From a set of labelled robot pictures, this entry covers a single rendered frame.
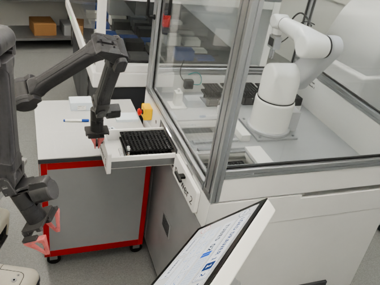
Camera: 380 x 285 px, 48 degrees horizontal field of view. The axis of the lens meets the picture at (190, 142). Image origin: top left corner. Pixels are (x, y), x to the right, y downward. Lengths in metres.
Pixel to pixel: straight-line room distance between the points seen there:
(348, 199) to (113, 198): 1.19
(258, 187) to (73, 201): 1.05
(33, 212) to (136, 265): 1.45
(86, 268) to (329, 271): 1.34
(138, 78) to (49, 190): 1.68
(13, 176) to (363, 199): 1.50
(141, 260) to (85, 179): 0.69
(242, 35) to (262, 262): 1.09
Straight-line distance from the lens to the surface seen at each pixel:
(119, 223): 2.51
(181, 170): 1.88
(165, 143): 2.06
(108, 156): 1.90
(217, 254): 1.15
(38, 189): 1.25
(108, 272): 2.63
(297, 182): 1.80
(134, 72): 2.79
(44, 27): 5.67
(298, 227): 1.99
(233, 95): 1.42
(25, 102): 1.62
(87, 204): 2.38
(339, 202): 2.02
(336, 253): 2.29
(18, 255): 2.76
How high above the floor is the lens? 1.96
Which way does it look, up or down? 31 degrees down
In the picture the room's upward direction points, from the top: 9 degrees clockwise
